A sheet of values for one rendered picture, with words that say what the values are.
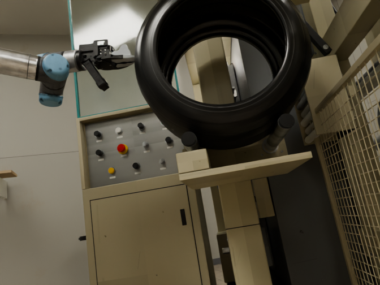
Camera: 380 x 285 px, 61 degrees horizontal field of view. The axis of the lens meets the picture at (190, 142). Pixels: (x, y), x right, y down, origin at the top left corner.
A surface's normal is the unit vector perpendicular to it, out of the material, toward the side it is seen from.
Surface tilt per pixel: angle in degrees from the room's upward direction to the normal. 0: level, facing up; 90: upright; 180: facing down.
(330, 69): 90
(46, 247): 90
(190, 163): 90
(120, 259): 90
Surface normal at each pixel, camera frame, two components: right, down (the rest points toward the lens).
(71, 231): 0.27, -0.26
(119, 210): -0.11, -0.22
